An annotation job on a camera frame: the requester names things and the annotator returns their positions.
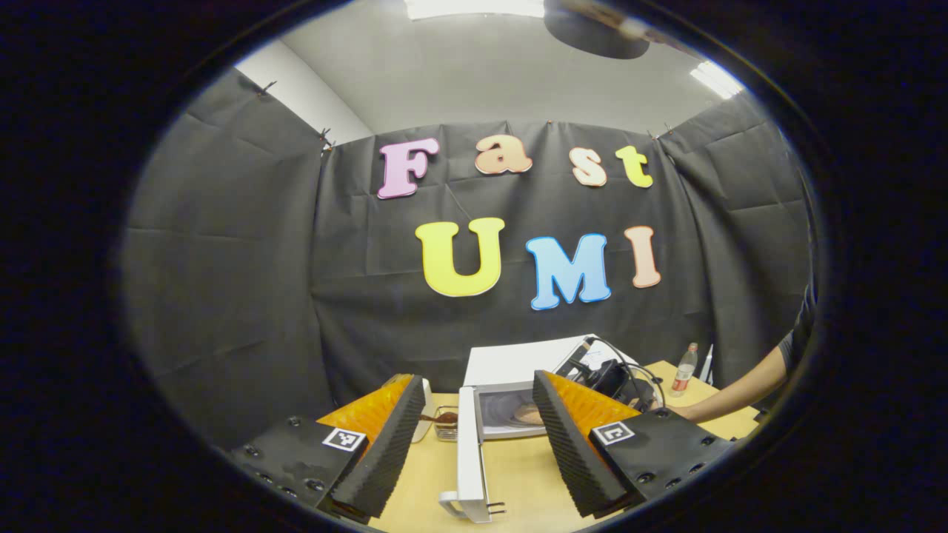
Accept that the black backdrop cloth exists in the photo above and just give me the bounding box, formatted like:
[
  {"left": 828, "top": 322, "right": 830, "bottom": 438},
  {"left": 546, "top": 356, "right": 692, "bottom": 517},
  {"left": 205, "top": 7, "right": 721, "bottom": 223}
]
[{"left": 122, "top": 67, "right": 819, "bottom": 452}]

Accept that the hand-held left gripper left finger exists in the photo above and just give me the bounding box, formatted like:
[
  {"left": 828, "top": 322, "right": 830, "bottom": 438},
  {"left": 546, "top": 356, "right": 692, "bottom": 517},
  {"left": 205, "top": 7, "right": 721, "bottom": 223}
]
[{"left": 231, "top": 374, "right": 428, "bottom": 519}]

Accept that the small ceiling light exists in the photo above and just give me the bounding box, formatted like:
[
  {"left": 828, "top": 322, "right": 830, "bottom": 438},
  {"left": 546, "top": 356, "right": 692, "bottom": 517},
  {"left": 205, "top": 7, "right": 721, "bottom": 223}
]
[{"left": 690, "top": 61, "right": 744, "bottom": 99}]

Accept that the person's dark shirt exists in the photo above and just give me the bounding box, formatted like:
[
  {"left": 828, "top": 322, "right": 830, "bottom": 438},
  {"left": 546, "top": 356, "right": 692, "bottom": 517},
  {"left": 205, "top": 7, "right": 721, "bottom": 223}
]
[{"left": 778, "top": 285, "right": 820, "bottom": 371}]

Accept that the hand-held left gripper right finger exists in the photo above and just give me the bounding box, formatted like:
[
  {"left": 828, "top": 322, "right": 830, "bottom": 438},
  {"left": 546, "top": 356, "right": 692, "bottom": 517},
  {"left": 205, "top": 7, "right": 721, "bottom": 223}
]
[{"left": 532, "top": 370, "right": 735, "bottom": 519}]

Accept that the white toaster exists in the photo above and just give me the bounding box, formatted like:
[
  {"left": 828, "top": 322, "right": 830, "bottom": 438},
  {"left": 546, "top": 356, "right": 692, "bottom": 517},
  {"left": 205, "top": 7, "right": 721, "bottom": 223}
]
[{"left": 410, "top": 376, "right": 435, "bottom": 443}]

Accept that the dark round object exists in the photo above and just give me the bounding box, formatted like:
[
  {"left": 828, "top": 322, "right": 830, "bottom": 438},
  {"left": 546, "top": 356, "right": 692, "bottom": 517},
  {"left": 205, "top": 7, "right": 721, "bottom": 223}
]
[{"left": 543, "top": 0, "right": 697, "bottom": 60}]

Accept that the white microwave oven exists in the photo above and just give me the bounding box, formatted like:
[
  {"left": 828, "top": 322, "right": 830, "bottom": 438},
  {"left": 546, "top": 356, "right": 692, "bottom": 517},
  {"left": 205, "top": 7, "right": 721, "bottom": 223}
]
[{"left": 438, "top": 335, "right": 645, "bottom": 524}]

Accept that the black cable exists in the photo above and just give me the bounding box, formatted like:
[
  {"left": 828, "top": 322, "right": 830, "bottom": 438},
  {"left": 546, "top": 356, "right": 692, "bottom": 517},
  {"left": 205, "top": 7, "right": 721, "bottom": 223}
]
[{"left": 589, "top": 337, "right": 667, "bottom": 408}]

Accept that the clear water bottle red label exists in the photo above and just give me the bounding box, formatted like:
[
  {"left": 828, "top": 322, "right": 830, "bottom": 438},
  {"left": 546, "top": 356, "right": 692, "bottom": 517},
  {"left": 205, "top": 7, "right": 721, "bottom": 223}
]
[{"left": 670, "top": 342, "right": 699, "bottom": 398}]

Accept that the large ceiling light panel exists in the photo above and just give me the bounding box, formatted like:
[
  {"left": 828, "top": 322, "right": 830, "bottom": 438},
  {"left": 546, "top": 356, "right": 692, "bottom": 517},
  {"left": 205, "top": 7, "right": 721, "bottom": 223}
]
[{"left": 404, "top": 0, "right": 547, "bottom": 20}]

